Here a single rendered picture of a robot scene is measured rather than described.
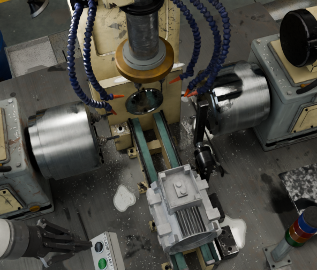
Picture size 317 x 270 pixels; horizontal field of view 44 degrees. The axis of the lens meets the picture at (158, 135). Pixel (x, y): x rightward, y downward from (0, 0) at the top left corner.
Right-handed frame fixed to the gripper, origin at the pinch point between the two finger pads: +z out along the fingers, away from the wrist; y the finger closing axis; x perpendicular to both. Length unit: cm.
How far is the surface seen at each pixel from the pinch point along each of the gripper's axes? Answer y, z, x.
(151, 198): 9.6, 18.0, -16.1
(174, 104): 50, 41, -26
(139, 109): 50, 29, -16
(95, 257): -2.3, 8.0, 2.3
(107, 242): 0.0, 8.0, -3.2
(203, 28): 100, 70, -44
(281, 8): 174, 190, -82
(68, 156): 30.1, 2.7, 0.0
